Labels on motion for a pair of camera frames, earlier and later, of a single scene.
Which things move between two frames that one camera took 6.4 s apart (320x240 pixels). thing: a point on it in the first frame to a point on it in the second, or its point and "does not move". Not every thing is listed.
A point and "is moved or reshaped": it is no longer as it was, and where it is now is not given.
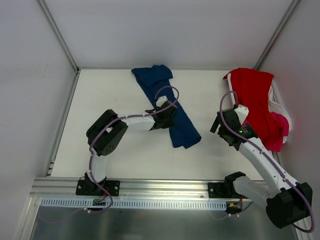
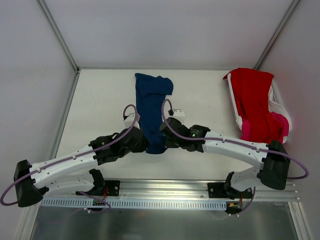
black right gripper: (222, 127) to (167, 132)
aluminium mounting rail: (54, 188) does not move
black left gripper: (167, 115) to (139, 139)
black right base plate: (224, 190) does not move
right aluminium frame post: (266, 51) does not move
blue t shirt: (155, 79) is moved or reshaped
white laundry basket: (276, 103) does not move
